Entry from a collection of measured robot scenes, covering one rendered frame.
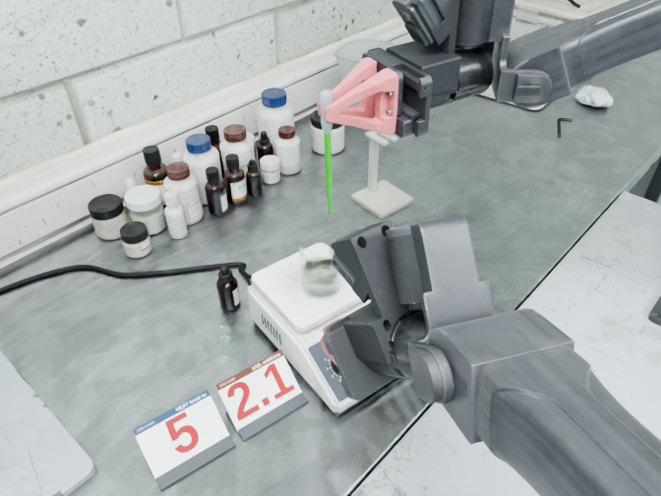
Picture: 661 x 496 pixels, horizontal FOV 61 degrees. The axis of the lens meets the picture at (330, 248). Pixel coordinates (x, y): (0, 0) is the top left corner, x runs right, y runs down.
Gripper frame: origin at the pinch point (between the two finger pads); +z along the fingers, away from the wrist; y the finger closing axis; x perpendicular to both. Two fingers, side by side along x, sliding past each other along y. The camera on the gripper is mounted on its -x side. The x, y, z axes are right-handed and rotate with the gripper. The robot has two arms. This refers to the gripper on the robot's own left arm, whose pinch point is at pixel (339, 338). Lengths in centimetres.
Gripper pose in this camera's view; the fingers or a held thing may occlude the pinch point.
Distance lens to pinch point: 60.1
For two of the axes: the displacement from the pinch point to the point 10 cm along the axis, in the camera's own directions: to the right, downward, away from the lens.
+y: -8.1, 3.8, -4.5
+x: 3.8, 9.2, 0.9
